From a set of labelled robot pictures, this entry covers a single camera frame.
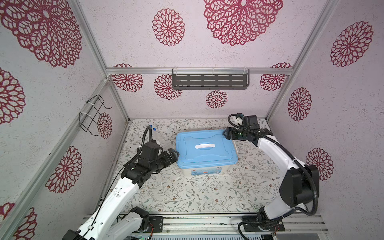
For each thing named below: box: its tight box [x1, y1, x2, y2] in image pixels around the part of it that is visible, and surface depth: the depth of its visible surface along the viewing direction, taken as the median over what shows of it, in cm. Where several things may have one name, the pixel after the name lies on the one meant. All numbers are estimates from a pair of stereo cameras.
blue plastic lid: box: [176, 129, 238, 169], surface depth 85 cm
